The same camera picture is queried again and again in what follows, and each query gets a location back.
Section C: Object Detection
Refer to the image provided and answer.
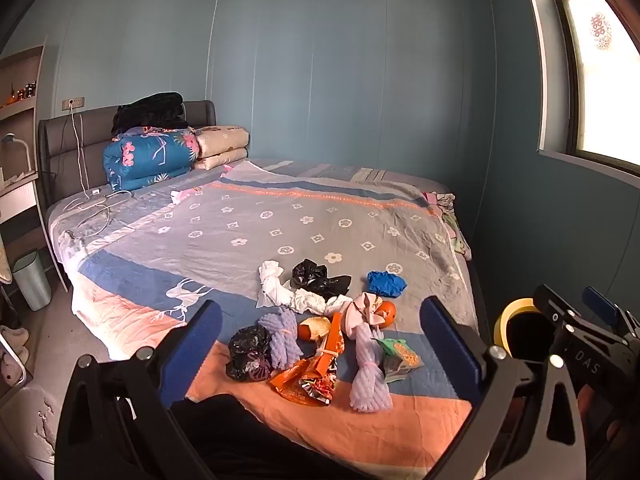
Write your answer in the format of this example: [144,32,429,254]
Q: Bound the blue cloth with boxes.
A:
[367,270,407,297]

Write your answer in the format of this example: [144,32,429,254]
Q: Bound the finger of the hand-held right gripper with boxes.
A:
[532,284,581,333]
[581,286,640,341]

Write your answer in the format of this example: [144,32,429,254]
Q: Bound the white shelf unit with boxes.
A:
[0,45,48,183]

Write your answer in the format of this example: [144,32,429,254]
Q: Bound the grey upholstered bed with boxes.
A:
[39,100,493,361]

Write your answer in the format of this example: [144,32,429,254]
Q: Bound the white embroidered cloth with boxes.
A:
[0,385,57,466]

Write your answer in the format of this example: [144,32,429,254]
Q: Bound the red window sticker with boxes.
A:
[589,12,615,51]

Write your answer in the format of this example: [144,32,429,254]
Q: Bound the white charging cable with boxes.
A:
[64,102,133,241]

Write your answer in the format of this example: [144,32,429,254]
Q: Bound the white desk lamp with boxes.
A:
[1,132,33,171]

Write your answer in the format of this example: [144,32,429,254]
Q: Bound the grey flower print blanket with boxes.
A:
[50,159,481,466]

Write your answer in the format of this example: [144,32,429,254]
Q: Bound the light floral bed sheet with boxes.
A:
[48,180,211,271]

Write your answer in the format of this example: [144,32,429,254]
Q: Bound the white desk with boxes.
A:
[0,177,41,226]

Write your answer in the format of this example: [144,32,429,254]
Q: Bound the person's right hand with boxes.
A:
[579,389,626,443]

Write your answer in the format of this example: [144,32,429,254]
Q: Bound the green snack packet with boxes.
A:
[375,337,425,383]

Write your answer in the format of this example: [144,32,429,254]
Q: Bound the black patterned plastic bag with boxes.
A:
[225,324,273,382]

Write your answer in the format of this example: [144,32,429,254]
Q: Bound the blue floral folded quilt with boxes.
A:
[103,127,200,192]

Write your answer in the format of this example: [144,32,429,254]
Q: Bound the orange mandarin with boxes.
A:
[375,300,397,330]

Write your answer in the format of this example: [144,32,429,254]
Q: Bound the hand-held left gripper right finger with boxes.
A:
[419,296,586,480]

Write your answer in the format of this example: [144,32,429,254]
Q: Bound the white clothes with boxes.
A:
[292,287,354,317]

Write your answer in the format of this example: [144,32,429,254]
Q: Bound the pink and green cloth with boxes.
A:
[422,191,473,261]

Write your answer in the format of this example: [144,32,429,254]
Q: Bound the beige plush slipper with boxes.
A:
[0,355,26,386]
[0,325,29,349]

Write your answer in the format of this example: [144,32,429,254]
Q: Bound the beige folded quilt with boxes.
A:
[192,125,251,171]

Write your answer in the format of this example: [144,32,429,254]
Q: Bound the purple foam net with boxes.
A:
[348,332,393,413]
[257,307,299,371]

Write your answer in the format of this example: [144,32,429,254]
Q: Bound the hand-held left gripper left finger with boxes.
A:
[55,299,223,480]

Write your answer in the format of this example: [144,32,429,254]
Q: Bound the pale green waste bin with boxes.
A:
[11,250,52,311]

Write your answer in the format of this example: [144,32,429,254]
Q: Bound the group of small ornaments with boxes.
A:
[5,80,38,106]

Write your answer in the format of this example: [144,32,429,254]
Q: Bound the yellow rimmed trash bin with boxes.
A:
[492,297,556,361]

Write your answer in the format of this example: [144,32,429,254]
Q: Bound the black folded clothes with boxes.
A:
[111,92,190,137]

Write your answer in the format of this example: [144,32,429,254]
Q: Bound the orange foil snack packet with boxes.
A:
[269,357,337,407]

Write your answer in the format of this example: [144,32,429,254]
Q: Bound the orange snack wrapper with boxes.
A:
[314,312,346,376]

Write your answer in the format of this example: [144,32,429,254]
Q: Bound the window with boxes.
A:
[520,0,640,177]

